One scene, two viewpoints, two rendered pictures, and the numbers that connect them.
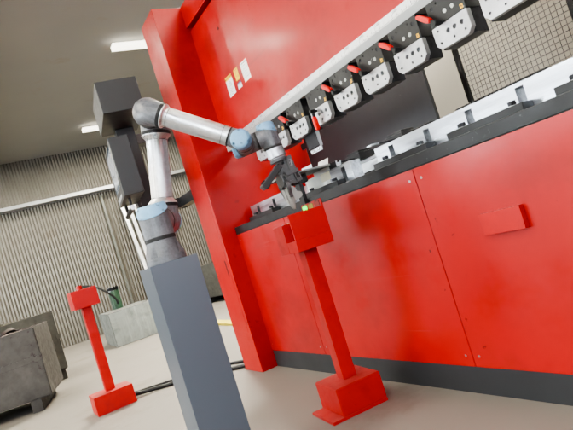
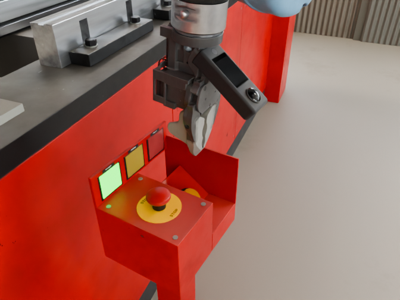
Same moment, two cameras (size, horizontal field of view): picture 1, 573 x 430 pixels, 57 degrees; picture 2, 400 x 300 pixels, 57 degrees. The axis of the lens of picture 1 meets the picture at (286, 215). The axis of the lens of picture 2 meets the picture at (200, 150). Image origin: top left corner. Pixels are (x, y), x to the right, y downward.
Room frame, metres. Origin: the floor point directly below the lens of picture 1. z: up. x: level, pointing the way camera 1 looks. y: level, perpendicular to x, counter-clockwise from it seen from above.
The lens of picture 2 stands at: (2.42, 0.37, 1.19)
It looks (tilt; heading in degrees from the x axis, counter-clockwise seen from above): 35 degrees down; 233
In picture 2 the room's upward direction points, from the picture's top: straight up
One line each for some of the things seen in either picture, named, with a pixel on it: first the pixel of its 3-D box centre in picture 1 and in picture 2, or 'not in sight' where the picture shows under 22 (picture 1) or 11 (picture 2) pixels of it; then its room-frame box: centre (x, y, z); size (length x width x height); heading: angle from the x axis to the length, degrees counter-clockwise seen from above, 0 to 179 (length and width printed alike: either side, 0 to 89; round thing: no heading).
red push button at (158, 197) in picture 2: not in sight; (158, 201); (2.21, -0.01, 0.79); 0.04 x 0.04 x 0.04
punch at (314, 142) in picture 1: (314, 142); not in sight; (2.57, -0.24, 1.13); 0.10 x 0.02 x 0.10; 31
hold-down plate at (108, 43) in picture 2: (403, 156); (116, 39); (2.02, -0.49, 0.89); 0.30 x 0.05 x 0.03; 31
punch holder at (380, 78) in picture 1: (379, 67); not in sight; (2.08, -0.53, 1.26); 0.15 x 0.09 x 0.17; 31
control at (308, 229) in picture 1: (300, 227); (171, 201); (2.17, -0.04, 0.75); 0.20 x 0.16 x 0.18; 22
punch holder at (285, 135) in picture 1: (284, 131); not in sight; (2.77, -0.12, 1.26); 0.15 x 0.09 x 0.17; 31
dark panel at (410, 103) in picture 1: (364, 141); not in sight; (3.04, -0.55, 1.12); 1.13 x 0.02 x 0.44; 31
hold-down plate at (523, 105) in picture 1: (487, 122); (181, 3); (1.68, -0.70, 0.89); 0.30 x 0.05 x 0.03; 31
